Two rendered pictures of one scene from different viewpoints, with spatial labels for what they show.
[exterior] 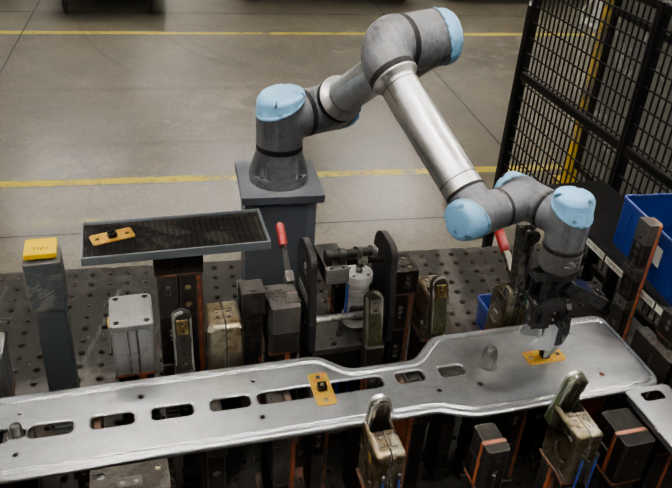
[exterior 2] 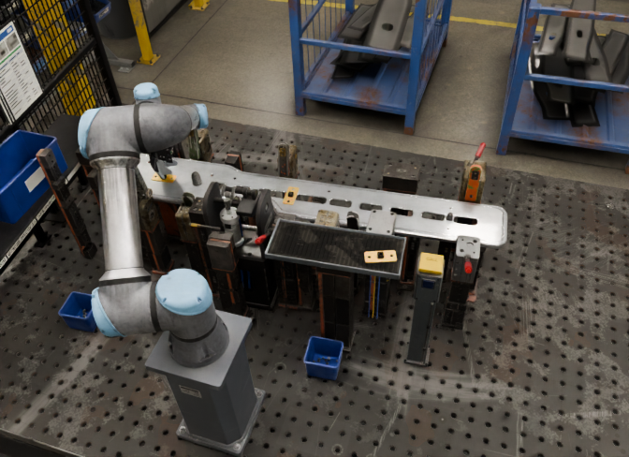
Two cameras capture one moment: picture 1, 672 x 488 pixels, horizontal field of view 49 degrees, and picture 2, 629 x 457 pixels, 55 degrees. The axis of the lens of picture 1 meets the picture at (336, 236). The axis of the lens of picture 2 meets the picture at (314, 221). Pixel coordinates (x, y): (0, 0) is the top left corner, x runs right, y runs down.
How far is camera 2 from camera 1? 2.43 m
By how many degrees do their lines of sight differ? 97
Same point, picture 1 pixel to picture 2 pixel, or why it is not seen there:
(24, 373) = (446, 410)
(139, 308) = (375, 220)
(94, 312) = not seen: outside the picture
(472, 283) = (46, 374)
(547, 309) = not seen: hidden behind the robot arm
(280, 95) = (185, 281)
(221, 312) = (326, 220)
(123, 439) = (399, 200)
